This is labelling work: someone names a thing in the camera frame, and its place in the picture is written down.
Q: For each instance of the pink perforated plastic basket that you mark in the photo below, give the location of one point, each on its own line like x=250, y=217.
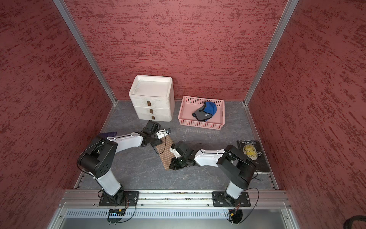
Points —
x=191, y=104

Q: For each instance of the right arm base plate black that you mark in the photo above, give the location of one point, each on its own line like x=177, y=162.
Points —
x=221, y=199

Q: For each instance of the white three-drawer storage unit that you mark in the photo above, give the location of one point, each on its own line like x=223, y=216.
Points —
x=153, y=97

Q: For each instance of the aluminium front rail frame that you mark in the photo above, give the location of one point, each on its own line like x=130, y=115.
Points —
x=169, y=204

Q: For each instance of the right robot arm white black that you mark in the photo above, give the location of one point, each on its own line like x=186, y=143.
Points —
x=237, y=166

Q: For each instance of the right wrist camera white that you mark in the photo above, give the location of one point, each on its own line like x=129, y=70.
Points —
x=175, y=152

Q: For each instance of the black book gold cover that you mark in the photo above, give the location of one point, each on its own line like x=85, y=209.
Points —
x=254, y=150

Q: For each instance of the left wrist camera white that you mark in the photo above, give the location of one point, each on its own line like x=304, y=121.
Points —
x=163, y=133

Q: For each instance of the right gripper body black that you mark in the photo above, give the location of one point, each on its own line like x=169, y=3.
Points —
x=179, y=162

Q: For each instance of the left corner aluminium post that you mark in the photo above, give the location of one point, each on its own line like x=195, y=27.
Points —
x=66, y=15

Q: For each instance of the blue grey microfibre cloth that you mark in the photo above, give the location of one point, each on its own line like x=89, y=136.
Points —
x=206, y=112

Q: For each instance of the right corner aluminium post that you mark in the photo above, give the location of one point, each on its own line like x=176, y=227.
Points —
x=281, y=26

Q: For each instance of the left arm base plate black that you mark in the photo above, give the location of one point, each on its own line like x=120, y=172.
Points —
x=121, y=198

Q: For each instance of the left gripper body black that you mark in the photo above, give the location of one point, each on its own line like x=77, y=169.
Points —
x=154, y=141

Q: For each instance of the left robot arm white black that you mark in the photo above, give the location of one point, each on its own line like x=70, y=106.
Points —
x=97, y=159

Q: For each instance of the corner aluminium post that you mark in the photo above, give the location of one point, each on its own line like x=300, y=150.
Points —
x=66, y=15
x=281, y=26

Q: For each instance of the beige striped square dishcloth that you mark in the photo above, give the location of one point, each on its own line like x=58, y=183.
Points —
x=164, y=151

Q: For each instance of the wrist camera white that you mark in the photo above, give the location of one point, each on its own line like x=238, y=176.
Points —
x=175, y=152
x=163, y=133

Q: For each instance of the purple book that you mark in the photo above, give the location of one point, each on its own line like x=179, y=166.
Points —
x=108, y=134

